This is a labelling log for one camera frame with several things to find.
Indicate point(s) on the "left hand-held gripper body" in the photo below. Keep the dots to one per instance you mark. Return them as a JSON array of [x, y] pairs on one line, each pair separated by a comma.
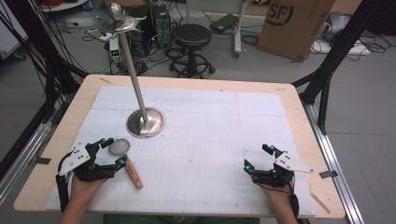
[[81, 157]]

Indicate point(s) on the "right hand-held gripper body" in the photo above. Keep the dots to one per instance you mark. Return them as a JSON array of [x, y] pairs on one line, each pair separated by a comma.
[[280, 174]]

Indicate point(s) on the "steel utensil stand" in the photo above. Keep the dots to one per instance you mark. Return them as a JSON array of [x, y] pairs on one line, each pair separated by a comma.
[[146, 123]]

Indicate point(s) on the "person's right hand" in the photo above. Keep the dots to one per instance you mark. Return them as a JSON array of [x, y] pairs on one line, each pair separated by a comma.
[[280, 194]]

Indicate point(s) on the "person's left hand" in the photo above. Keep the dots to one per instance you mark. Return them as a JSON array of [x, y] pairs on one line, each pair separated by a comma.
[[83, 190]]

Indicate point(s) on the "black tape piece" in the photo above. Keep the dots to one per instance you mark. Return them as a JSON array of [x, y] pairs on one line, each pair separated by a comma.
[[43, 160], [328, 174]]

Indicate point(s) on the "light wooden table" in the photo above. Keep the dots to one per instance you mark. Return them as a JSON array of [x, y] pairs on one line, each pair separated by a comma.
[[77, 102]]

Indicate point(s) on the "white grid mat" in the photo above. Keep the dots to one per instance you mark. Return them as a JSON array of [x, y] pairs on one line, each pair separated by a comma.
[[202, 140]]

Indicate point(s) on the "white device with green light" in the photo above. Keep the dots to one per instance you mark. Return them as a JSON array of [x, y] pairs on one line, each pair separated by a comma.
[[114, 49]]

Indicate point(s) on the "white power strip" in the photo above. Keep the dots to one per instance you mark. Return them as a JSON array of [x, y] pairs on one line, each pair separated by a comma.
[[99, 35]]

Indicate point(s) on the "large cardboard box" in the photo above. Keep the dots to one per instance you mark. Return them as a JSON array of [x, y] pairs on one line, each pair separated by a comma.
[[292, 31]]

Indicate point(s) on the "black computer tower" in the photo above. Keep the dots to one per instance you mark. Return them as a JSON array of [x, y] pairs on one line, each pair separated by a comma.
[[162, 26]]

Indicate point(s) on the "flat black device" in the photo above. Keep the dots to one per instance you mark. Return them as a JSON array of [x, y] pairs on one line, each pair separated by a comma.
[[223, 23]]

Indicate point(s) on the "black round stool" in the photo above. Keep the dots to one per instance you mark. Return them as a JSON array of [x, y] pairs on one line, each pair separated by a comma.
[[191, 35]]

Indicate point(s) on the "grey rounded appliance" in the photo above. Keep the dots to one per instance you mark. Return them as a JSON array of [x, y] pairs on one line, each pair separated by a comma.
[[336, 25]]

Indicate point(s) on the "aluminium rail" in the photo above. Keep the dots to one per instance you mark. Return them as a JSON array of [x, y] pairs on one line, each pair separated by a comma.
[[21, 158], [336, 174]]

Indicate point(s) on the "black metal frame stand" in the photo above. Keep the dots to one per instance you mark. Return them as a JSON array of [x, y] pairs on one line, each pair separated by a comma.
[[323, 74], [49, 74]]

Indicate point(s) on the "white stand post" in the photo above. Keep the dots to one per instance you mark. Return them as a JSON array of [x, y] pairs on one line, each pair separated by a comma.
[[238, 31]]

